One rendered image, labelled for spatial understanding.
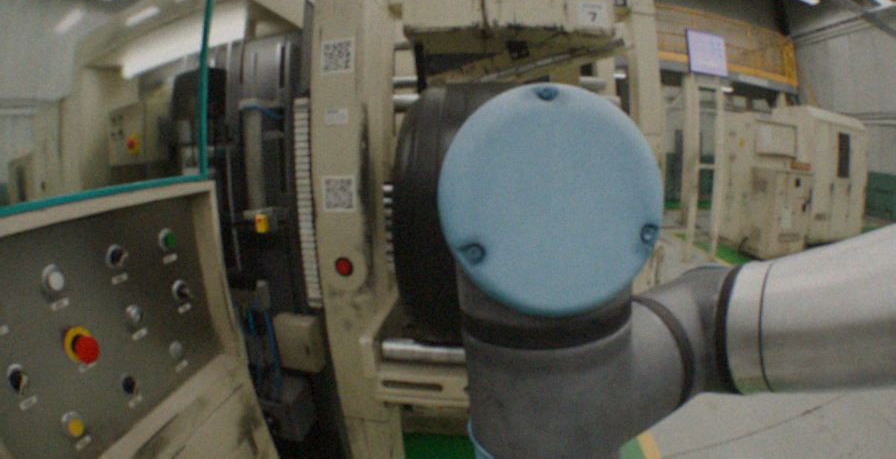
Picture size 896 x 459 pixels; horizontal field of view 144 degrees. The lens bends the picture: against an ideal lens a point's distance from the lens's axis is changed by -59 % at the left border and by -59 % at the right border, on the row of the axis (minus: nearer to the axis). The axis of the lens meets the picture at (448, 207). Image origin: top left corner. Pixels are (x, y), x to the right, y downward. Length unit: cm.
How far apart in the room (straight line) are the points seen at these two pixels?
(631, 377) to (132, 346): 66
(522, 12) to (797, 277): 93
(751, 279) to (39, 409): 74
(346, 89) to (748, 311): 72
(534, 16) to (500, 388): 96
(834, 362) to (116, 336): 75
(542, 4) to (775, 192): 444
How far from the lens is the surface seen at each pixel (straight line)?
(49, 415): 62
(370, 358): 73
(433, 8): 104
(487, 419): 18
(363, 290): 79
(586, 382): 16
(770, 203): 512
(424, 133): 55
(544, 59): 113
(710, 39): 495
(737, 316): 23
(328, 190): 76
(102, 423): 67
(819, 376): 22
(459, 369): 76
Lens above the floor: 130
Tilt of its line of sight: 9 degrees down
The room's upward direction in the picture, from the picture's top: 1 degrees counter-clockwise
